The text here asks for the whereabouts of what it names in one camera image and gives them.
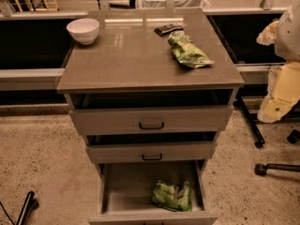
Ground dark snack packet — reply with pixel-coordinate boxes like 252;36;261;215
154;23;183;37

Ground white ceramic bowl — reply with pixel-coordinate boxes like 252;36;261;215
67;18;99;45

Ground black chair caster leg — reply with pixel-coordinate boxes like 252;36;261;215
254;163;300;176

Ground middle grey drawer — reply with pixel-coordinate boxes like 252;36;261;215
86;142;217;164

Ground green chip bag on counter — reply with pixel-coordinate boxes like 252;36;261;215
168;31;214;68

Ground black stand leg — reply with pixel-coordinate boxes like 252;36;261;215
16;191;39;225

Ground white wire basket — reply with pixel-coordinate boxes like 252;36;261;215
136;0;210;9

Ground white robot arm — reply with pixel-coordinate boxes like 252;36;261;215
256;0;300;123

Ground black table leg frame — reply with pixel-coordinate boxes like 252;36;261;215
234;94;300;149

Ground black caster wheel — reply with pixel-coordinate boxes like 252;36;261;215
287;129;300;144

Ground grey drawer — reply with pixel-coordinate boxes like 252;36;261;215
89;160;218;225
86;142;217;164
70;106;233;135

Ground green rice chip bag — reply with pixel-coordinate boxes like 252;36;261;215
152;180;192;212

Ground bottom grey drawer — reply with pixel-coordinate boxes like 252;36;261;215
89;160;218;225

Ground grey drawer cabinet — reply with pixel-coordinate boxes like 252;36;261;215
56;7;246;225

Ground top grey drawer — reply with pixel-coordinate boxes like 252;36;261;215
70;106;233;135

